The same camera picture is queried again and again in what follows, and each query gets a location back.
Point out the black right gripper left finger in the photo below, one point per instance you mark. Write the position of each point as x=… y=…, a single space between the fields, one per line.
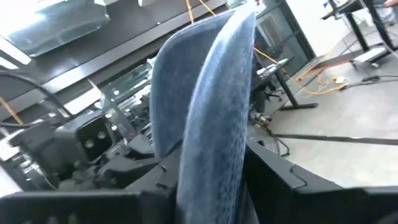
x=93 y=208

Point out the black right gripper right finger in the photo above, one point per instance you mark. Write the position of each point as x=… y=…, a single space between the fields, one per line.
x=311 y=205

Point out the dark blue denim cap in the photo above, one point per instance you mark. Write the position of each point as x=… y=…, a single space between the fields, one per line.
x=211 y=124

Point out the grey desk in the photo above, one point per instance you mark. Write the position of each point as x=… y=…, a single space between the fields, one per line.
x=273 y=67

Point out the black office desk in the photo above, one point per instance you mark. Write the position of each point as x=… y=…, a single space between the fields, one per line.
x=351 y=12

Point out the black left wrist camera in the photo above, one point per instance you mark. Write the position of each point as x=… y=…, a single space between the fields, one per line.
x=93 y=140

